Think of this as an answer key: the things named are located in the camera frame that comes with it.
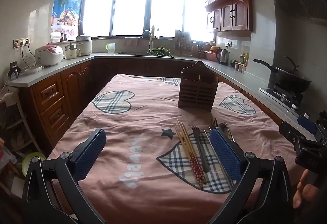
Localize dark metal fork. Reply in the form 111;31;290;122
189;125;211;173

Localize person's right hand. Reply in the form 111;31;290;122
293;169;323;212

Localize group of spice bottles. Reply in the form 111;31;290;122
234;52;250;73

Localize black power cables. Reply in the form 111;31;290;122
16;45;37;69

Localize black wok with lid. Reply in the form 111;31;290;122
253;56;312;93

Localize small wooden wall cabinets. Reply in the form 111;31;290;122
206;0;253;33

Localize white storage rack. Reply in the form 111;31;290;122
0;88;41;163

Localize small white electric pot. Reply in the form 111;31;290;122
64;43;83;60

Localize black clamp device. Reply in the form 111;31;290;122
8;62;21;79

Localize steel electric kettle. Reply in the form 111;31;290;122
216;48;230;65

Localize kitchen window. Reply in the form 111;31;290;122
81;0;215;38

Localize pink plaid-heart tablecloth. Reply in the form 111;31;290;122
47;73;302;224

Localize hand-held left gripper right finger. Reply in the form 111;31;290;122
210;127;294;224

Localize metal sink faucet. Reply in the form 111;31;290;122
141;30;154;55

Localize wooden base cabinets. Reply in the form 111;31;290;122
18;57;184;149

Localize pink white rice cooker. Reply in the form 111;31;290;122
34;45;64;66

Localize white wall socket strip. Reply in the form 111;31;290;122
13;37;31;48

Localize black gas stove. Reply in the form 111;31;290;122
259;83;304;112

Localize large white electric cooker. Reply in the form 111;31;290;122
76;35;93;56

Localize green leafy vegetables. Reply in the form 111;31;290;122
148;47;171;57

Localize wooden slatted utensil holder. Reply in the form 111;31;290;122
178;61;219;112

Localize metal dish rack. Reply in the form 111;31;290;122
174;30;194;57

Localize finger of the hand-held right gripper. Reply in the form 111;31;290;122
297;115;318;134
279;122;311;146

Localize red plastic basin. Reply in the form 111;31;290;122
204;50;219;60

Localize green rimmed bowl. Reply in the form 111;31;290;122
22;152;47;177

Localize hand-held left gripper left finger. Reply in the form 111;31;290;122
22;128;108;224

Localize tropical fruit window poster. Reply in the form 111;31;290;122
51;0;85;35

